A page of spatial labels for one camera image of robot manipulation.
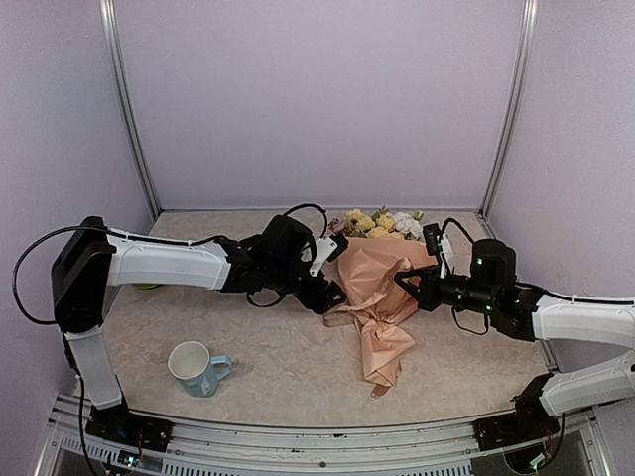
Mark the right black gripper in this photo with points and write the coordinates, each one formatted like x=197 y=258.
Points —
x=427 y=295

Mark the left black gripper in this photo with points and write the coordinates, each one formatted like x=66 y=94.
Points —
x=323 y=305

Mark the pink beige wrapping paper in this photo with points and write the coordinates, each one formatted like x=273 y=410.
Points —
x=385 y=249

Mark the white fake rose stem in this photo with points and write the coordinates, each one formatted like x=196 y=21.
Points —
x=409 y=225

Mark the beige ribbon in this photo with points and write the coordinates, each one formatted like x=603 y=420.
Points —
x=342 y=315

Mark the pink fake rose stem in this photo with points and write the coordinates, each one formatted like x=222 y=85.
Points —
x=337 y=226

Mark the yellow fake flower stem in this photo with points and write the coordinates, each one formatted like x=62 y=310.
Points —
x=378 y=225

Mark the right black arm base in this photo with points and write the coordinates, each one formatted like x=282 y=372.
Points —
x=529 y=421

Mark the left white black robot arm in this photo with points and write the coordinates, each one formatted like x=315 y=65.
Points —
x=286 y=258

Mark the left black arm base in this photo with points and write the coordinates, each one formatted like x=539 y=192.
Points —
x=141 y=432

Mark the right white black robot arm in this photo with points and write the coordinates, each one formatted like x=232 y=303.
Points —
x=530 y=313

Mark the blue white ceramic mug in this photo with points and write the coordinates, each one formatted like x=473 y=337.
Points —
x=199 y=373

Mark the green plate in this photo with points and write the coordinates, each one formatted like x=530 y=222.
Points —
x=146 y=287

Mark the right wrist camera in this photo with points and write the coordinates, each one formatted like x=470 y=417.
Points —
x=438 y=246

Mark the right aluminium frame post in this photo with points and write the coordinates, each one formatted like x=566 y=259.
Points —
x=521 y=65

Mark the aluminium frame post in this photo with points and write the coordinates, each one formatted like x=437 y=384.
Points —
x=521 y=65
x=107 y=10

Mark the front aluminium rail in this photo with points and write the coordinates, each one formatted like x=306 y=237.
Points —
x=210 y=446

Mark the left aluminium frame post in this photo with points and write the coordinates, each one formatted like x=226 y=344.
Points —
x=107 y=10

